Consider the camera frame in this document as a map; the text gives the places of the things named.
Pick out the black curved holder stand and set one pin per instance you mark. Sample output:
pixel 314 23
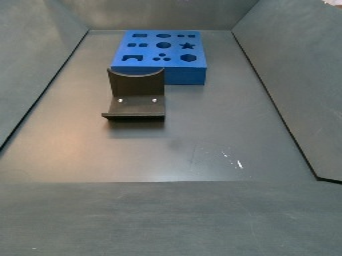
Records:
pixel 137 95

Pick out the blue shape sorter block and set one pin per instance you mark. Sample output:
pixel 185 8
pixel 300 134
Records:
pixel 173 50

